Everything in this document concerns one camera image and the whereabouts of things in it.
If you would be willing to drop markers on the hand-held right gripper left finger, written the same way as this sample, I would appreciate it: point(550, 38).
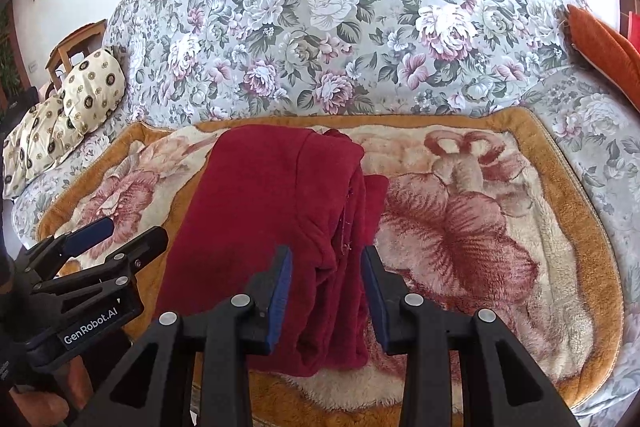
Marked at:
point(281, 297)

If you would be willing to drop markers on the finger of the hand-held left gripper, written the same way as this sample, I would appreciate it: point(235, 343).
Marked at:
point(135, 252)
point(90, 232)

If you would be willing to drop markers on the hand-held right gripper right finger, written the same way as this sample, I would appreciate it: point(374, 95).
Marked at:
point(372, 297)

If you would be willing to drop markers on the red sweater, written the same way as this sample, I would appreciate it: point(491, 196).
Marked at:
point(260, 207)

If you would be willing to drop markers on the person's left hand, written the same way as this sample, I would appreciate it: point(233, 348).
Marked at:
point(40, 409)

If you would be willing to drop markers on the plush floral blanket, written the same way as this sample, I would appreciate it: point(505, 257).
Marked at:
point(475, 232)

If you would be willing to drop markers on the wooden chair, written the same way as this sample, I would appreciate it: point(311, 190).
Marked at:
point(60, 52)

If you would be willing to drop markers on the green plant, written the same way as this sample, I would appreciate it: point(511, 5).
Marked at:
point(7, 57)

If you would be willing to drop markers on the orange cushion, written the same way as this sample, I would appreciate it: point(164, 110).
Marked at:
point(605, 52)

